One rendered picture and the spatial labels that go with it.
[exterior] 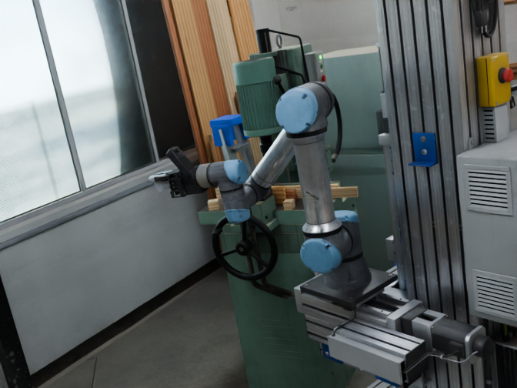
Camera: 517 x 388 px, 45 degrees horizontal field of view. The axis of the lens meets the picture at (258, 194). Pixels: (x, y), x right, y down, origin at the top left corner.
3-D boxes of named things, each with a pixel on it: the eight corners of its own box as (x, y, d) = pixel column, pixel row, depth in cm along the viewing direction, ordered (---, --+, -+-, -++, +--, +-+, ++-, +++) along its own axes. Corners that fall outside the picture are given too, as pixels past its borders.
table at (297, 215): (188, 232, 268) (185, 219, 266) (221, 209, 293) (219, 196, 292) (318, 232, 240) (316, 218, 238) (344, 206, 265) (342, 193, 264)
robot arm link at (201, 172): (203, 167, 190) (216, 158, 196) (191, 168, 192) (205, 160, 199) (209, 190, 191) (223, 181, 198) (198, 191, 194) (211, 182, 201)
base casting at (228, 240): (221, 252, 275) (218, 232, 273) (275, 209, 324) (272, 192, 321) (315, 254, 254) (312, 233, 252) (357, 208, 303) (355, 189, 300)
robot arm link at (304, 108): (356, 258, 188) (329, 78, 174) (339, 279, 176) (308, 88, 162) (319, 258, 194) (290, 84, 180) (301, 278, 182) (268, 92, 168)
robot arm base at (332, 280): (381, 275, 198) (378, 247, 195) (350, 294, 189) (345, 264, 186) (346, 266, 209) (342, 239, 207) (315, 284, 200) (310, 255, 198)
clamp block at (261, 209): (232, 225, 256) (228, 205, 254) (247, 215, 268) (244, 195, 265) (265, 225, 249) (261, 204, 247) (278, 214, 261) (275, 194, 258)
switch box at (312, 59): (307, 90, 280) (301, 55, 276) (315, 87, 289) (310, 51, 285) (320, 88, 277) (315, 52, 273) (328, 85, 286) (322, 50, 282)
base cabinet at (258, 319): (248, 392, 293) (220, 252, 275) (295, 330, 342) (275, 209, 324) (338, 404, 273) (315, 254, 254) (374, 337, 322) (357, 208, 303)
